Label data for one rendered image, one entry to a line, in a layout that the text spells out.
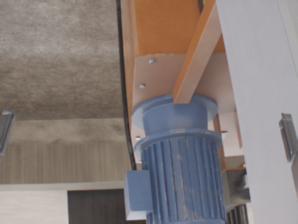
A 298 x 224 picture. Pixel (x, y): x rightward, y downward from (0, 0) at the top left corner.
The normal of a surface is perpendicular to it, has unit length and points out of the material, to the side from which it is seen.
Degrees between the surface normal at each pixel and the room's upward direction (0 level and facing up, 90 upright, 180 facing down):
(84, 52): 0
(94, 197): 90
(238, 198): 90
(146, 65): 0
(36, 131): 90
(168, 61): 0
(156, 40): 90
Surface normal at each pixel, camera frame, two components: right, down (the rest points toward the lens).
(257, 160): -0.99, 0.03
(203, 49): 0.09, 0.91
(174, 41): 0.05, -0.41
